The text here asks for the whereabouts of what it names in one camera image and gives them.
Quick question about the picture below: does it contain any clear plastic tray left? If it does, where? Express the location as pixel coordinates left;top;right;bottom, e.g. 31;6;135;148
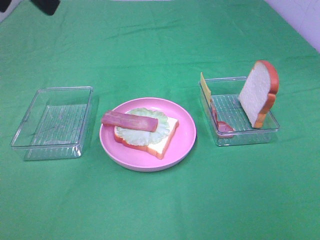
10;86;94;161

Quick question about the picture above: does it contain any pink round plate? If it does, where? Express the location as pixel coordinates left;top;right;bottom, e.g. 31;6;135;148
99;97;197;172

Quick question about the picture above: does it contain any green lettuce leaf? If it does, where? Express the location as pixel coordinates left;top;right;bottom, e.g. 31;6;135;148
114;107;170;146

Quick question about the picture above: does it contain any yellow cheese slice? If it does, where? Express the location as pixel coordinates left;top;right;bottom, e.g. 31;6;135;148
200;72;212;107

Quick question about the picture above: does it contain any green tablecloth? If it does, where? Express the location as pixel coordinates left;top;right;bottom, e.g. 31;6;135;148
0;0;320;240

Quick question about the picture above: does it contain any bread slice with brown crust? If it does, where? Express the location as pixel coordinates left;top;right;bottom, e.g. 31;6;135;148
114;117;179;159

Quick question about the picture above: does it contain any bacon strip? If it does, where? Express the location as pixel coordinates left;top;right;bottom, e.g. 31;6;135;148
101;110;158;132
210;99;234;139

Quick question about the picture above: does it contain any clear plastic tray right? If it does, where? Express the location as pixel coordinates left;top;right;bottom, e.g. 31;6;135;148
199;76;280;147

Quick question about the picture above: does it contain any clear plastic tray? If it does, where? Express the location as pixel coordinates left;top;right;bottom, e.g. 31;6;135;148
199;76;280;147
10;86;94;161

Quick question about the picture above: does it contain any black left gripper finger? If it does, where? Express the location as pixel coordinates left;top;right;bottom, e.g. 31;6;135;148
0;0;12;13
31;0;61;16

